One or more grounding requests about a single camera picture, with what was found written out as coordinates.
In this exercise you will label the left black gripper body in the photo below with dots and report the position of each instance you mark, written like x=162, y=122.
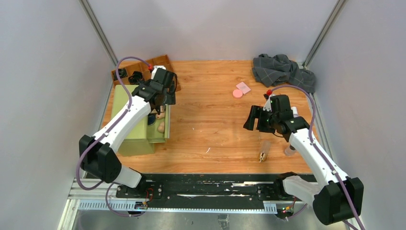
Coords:
x=169, y=98

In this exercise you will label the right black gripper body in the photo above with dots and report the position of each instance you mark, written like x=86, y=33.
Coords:
x=266, y=121

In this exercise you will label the pink round sponge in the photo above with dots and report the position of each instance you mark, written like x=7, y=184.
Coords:
x=237, y=93

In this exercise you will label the pink square pad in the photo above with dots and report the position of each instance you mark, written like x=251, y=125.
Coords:
x=243, y=87

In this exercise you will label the green drawer box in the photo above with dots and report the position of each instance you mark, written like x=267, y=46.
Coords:
x=143, y=139

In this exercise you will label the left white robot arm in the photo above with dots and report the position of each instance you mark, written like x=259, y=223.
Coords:
x=97, y=153

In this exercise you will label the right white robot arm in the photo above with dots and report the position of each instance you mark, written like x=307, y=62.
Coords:
x=335, y=197

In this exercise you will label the white tube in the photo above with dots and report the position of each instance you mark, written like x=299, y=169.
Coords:
x=295, y=112

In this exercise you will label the clear gold-cap bottle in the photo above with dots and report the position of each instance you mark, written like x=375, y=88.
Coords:
x=264, y=150

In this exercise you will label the small black-cap bottle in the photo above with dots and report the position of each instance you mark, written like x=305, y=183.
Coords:
x=290, y=151

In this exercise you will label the grey checked cloth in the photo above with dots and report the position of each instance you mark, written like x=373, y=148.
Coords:
x=279, y=69

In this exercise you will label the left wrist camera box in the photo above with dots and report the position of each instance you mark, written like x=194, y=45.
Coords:
x=157, y=68

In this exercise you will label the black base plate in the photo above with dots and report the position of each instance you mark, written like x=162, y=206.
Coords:
x=204, y=193

